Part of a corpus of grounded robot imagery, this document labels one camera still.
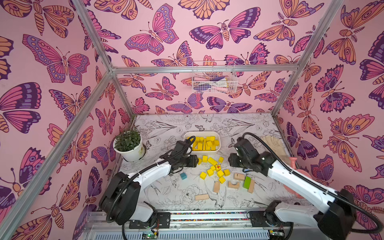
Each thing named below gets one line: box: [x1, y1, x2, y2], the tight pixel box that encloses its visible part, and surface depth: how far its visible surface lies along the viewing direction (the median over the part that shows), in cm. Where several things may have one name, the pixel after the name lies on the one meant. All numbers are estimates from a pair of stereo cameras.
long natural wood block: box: [195, 194, 210, 201], surface depth 83 cm
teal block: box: [180, 172, 188, 180], surface depth 89 cm
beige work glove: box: [261, 135, 288, 157], surface depth 103 cm
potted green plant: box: [113, 117, 146, 162], surface depth 87 cm
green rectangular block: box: [243, 176, 252, 190], surface depth 87 cm
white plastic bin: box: [183, 131, 221, 153], surface depth 102 cm
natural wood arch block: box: [227, 181, 240, 189], surface depth 85 cm
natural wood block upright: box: [213, 181, 220, 193], surface depth 87 cm
